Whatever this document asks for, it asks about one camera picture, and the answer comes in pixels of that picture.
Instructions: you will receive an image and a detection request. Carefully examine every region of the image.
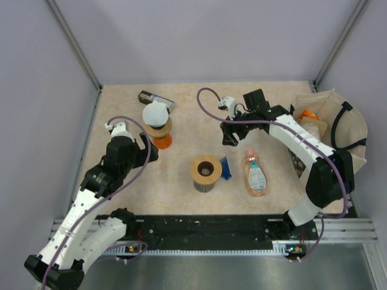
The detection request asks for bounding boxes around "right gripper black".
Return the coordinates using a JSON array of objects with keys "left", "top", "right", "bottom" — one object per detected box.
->
[{"left": 220, "top": 108, "right": 255, "bottom": 147}]

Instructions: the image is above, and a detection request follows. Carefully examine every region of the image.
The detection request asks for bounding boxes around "wooden ring dripper holder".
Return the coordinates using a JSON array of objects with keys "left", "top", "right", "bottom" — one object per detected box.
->
[{"left": 144, "top": 117, "right": 173, "bottom": 139}]

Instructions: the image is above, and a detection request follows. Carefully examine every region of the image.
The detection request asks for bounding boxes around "white paper coffee filter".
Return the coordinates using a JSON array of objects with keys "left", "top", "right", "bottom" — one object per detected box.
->
[{"left": 142, "top": 101, "right": 169, "bottom": 127}]

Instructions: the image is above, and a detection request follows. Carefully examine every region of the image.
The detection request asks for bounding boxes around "blue cone dripper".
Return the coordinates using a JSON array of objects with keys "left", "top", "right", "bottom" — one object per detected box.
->
[{"left": 220, "top": 156, "right": 232, "bottom": 181}]

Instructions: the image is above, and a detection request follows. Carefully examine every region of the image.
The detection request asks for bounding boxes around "wooden ring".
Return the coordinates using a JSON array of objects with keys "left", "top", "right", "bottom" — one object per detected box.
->
[{"left": 190, "top": 154, "right": 224, "bottom": 184}]

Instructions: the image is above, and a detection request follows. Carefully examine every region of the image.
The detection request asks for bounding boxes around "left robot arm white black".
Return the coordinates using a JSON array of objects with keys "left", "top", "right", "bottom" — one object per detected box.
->
[{"left": 24, "top": 130, "right": 158, "bottom": 289}]

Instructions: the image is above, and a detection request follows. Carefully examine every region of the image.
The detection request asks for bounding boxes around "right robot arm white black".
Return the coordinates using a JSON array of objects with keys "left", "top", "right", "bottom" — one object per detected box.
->
[{"left": 218, "top": 89, "right": 354, "bottom": 239}]

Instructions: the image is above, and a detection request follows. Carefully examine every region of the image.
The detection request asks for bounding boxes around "orange glass carafe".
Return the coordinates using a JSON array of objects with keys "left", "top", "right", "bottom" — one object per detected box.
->
[{"left": 152, "top": 134, "right": 172, "bottom": 150}]

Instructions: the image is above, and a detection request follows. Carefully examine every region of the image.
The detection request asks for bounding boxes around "black rectangular box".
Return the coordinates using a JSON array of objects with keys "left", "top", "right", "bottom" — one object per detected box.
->
[{"left": 138, "top": 90, "right": 175, "bottom": 114}]

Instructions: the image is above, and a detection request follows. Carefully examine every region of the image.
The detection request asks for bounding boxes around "orange soap bottle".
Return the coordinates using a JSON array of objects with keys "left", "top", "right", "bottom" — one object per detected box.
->
[{"left": 243, "top": 149, "right": 267, "bottom": 197}]

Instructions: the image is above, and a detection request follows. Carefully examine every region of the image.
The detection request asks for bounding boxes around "glass flask carafe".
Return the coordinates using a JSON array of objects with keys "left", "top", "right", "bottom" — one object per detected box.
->
[{"left": 193, "top": 181, "right": 215, "bottom": 193}]

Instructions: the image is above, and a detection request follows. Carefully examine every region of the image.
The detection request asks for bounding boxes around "orange capped bottle in bag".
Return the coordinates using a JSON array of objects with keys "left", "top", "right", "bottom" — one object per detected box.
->
[{"left": 299, "top": 110, "right": 320, "bottom": 120}]

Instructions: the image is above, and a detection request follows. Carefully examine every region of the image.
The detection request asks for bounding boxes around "beige tote bag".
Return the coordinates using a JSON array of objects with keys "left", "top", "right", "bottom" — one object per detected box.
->
[{"left": 290, "top": 90, "right": 368, "bottom": 173}]

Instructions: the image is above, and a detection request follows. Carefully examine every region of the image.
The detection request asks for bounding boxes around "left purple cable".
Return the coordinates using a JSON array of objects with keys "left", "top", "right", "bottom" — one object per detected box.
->
[{"left": 41, "top": 116, "right": 152, "bottom": 290}]

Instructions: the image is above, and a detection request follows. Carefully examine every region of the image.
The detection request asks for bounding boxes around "purple cable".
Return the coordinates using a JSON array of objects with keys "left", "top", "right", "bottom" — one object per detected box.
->
[
  {"left": 41, "top": 116, "right": 152, "bottom": 290},
  {"left": 196, "top": 87, "right": 349, "bottom": 219}
]

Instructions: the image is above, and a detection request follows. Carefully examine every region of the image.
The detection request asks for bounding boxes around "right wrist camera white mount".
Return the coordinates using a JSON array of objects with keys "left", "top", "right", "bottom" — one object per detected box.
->
[{"left": 218, "top": 97, "right": 238, "bottom": 120}]

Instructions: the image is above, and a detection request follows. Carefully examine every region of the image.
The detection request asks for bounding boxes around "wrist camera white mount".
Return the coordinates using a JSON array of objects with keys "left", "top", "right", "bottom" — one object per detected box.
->
[
  {"left": 105, "top": 121, "right": 134, "bottom": 141},
  {"left": 218, "top": 97, "right": 238, "bottom": 120}
]

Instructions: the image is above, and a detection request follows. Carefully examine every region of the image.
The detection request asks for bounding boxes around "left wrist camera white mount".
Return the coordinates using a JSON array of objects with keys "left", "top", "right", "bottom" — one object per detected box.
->
[{"left": 105, "top": 121, "right": 134, "bottom": 141}]

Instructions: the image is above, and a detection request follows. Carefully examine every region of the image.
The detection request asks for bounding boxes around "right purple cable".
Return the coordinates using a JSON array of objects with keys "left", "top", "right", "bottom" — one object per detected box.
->
[{"left": 196, "top": 87, "right": 349, "bottom": 219}]

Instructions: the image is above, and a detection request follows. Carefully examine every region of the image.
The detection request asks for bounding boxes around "right aluminium frame post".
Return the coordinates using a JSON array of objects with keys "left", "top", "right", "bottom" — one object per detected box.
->
[{"left": 308, "top": 0, "right": 371, "bottom": 93}]

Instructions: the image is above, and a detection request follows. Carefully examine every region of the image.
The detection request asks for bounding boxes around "aluminium frame post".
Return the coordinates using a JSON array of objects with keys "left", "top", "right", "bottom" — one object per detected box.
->
[
  {"left": 308, "top": 0, "right": 371, "bottom": 93},
  {"left": 45, "top": 0, "right": 103, "bottom": 91}
]

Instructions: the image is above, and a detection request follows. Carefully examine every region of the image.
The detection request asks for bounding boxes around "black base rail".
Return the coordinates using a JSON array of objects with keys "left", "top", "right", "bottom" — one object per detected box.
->
[{"left": 121, "top": 214, "right": 317, "bottom": 250}]

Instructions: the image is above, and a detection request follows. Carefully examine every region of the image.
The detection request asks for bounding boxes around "grey cable duct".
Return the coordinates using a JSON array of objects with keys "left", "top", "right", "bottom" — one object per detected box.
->
[{"left": 102, "top": 241, "right": 306, "bottom": 258}]

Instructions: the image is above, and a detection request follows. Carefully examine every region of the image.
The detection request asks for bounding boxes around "left aluminium frame post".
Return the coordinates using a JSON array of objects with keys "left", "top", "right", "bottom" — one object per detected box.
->
[{"left": 45, "top": 0, "right": 103, "bottom": 91}]

